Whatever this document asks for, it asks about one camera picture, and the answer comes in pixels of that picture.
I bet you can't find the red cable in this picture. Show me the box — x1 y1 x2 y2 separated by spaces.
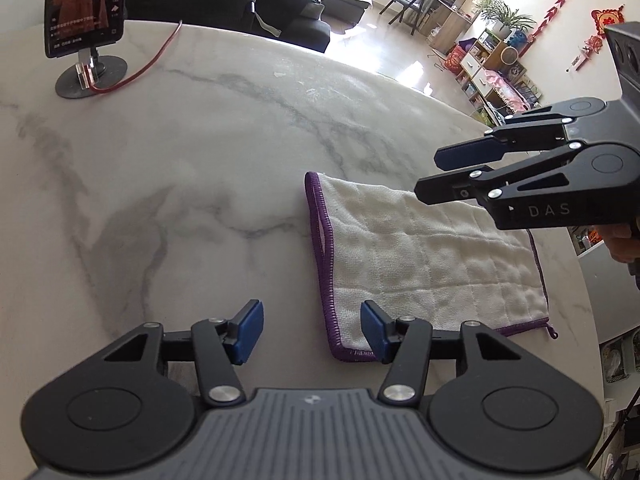
90 19 184 96

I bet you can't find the wooden shelf with clutter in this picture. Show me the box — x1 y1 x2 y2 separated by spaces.
457 52 544 129

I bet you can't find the white towel with purple trim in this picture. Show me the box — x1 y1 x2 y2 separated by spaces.
304 171 558 363

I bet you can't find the red knot wall ornament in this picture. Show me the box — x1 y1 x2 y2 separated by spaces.
567 5 626 72

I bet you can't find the red firecracker string decoration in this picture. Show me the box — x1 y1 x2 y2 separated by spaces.
532 0 587 44

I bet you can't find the wooden desk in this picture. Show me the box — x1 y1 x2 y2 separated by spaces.
427 0 484 54

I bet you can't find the red bag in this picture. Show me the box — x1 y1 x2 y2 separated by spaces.
445 45 469 76

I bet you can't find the dark dining chair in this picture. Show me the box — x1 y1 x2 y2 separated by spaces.
380 0 426 36

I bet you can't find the potted green plant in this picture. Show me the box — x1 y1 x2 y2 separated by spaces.
472 0 537 42

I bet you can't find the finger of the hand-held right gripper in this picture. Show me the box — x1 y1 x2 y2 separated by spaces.
414 141 586 207
434 102 574 171

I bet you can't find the dark grey sofa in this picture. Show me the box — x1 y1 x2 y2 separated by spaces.
240 0 373 54

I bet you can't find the wooden cube shelf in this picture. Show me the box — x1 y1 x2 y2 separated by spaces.
462 30 511 74

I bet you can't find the black smartphone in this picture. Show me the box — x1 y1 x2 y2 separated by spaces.
44 0 130 60

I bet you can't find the pink cloth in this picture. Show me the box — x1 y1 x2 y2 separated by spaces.
482 70 529 111

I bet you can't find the person's right hand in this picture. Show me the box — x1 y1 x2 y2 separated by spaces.
597 222 640 264

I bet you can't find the round black phone stand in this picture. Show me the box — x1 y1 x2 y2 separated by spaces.
54 45 129 100

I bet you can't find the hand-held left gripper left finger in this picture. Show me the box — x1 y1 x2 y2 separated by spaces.
92 300 265 408

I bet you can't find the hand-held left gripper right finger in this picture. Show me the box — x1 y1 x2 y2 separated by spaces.
360 300 533 407

